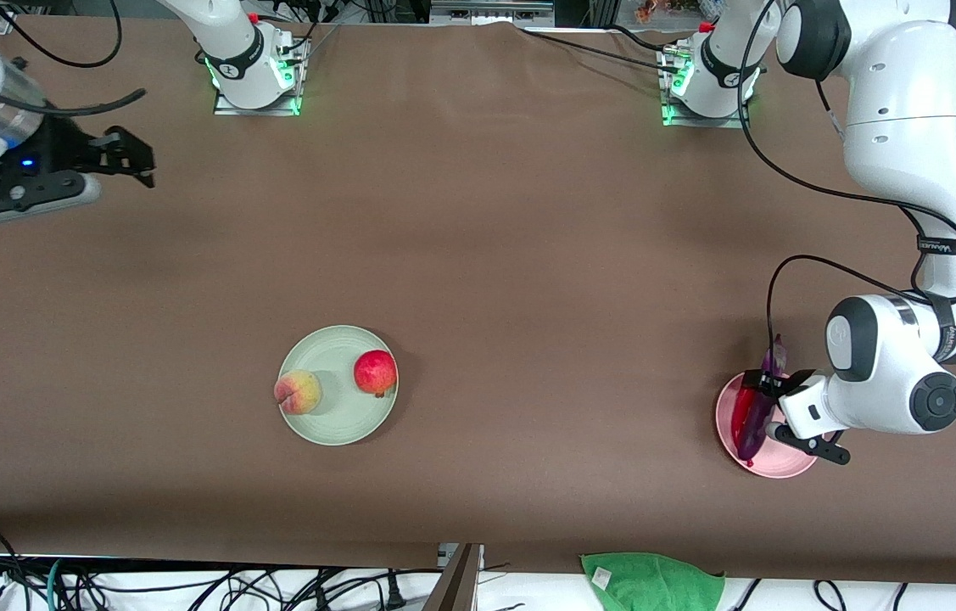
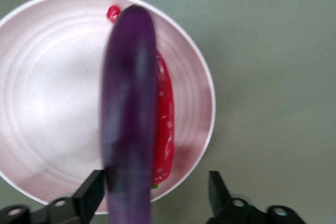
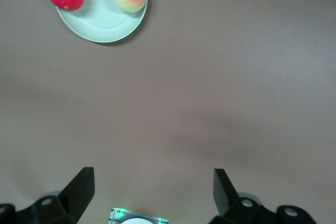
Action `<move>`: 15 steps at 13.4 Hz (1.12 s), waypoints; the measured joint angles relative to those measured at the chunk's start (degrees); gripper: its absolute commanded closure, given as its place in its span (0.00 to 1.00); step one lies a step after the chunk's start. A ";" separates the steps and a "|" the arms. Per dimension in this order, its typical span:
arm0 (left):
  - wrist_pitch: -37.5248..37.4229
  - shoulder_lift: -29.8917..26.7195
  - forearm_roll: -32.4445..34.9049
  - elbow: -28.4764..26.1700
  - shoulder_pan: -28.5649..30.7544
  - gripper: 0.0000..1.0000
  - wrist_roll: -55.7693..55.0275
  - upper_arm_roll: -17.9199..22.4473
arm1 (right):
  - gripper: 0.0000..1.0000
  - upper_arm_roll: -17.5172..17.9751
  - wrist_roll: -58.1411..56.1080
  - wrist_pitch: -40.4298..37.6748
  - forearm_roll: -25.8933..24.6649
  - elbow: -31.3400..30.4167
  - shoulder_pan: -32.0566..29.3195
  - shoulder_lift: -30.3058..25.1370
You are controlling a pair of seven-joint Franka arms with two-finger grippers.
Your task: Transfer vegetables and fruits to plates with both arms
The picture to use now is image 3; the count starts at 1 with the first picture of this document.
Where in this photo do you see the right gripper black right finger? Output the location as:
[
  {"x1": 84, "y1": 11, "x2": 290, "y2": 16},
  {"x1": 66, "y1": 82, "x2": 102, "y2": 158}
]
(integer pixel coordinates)
[{"x1": 208, "y1": 168, "x2": 318, "y2": 224}]

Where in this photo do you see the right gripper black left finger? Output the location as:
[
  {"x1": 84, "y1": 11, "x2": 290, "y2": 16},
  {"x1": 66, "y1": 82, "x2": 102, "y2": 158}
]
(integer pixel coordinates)
[{"x1": 0, "y1": 167, "x2": 95, "y2": 224}]

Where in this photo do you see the light green round plate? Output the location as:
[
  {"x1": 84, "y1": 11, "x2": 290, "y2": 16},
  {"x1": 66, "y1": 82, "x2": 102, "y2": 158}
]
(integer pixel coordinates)
[{"x1": 54, "y1": 0, "x2": 149, "y2": 44}]

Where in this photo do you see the brown table cover sheet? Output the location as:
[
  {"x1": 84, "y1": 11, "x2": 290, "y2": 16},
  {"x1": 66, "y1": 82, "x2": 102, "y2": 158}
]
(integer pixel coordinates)
[{"x1": 0, "y1": 0, "x2": 336, "y2": 224}]

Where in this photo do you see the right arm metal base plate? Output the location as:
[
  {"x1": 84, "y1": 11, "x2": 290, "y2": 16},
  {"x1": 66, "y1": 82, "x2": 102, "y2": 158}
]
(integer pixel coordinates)
[{"x1": 108, "y1": 207, "x2": 169, "y2": 224}]

